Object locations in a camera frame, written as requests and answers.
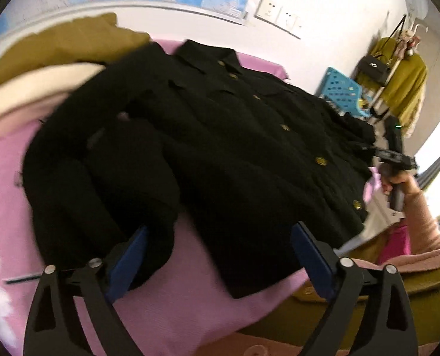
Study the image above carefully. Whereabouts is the mustard yellow cloth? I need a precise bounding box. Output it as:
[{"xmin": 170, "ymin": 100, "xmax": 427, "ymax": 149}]
[{"xmin": 0, "ymin": 13, "xmax": 152, "ymax": 95}]

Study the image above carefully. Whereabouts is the blue perforated plastic basket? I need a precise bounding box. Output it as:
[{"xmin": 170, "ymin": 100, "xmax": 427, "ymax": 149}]
[{"xmin": 318, "ymin": 67, "xmax": 363, "ymax": 119}]

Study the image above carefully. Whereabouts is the black button jacket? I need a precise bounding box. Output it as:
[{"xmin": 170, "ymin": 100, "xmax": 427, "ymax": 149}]
[{"xmin": 21, "ymin": 39, "xmax": 378, "ymax": 299}]

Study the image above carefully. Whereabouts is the pink white hanging accessory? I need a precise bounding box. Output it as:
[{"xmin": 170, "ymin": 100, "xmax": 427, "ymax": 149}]
[{"xmin": 398, "ymin": 31, "xmax": 421, "ymax": 58}]

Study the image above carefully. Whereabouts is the person's right hand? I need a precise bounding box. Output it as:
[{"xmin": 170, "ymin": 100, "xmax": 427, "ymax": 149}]
[{"xmin": 379, "ymin": 165, "xmax": 421, "ymax": 196}]

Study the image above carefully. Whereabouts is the cream cloth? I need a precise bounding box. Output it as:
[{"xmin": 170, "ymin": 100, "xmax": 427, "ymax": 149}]
[{"xmin": 0, "ymin": 63, "xmax": 107, "ymax": 145}]

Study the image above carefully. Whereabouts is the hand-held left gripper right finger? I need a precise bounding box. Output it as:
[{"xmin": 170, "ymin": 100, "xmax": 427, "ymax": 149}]
[{"xmin": 291, "ymin": 221, "xmax": 419, "ymax": 356}]

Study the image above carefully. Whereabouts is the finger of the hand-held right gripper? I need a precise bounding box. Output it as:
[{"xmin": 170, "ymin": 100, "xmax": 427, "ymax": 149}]
[{"xmin": 352, "ymin": 142, "xmax": 377, "ymax": 157}]

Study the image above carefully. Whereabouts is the magenta cloth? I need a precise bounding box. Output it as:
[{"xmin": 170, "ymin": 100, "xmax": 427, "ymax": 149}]
[{"xmin": 379, "ymin": 226, "xmax": 410, "ymax": 265}]

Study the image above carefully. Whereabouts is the clothes rack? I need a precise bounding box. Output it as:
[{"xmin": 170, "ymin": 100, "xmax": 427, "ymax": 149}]
[{"xmin": 366, "ymin": 14, "xmax": 428, "ymax": 119}]

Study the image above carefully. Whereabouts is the olive green hanging garment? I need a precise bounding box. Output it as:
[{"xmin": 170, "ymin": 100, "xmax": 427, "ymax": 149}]
[{"xmin": 355, "ymin": 37, "xmax": 428, "ymax": 138}]

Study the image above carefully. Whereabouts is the grey curtain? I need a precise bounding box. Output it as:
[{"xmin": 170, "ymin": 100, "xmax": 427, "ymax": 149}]
[{"xmin": 414, "ymin": 143, "xmax": 440, "ymax": 231}]

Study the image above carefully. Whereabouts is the black handbag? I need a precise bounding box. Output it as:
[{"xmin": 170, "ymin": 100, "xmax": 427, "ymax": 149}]
[{"xmin": 354, "ymin": 55, "xmax": 391, "ymax": 86}]

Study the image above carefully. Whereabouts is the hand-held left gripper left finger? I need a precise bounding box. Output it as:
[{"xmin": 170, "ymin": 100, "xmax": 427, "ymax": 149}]
[{"xmin": 23, "ymin": 225, "xmax": 151, "ymax": 356}]

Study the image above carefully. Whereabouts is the person's right forearm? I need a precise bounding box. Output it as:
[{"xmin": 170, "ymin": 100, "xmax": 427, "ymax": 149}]
[{"xmin": 401, "ymin": 188, "xmax": 440, "ymax": 266}]

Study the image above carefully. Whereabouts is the pink bed sheet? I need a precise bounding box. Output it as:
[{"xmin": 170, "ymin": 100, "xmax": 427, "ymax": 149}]
[{"xmin": 0, "ymin": 39, "xmax": 313, "ymax": 356}]

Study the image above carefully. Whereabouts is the olive green coat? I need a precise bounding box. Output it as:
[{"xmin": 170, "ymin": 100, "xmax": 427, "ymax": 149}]
[{"xmin": 242, "ymin": 260, "xmax": 440, "ymax": 356}]

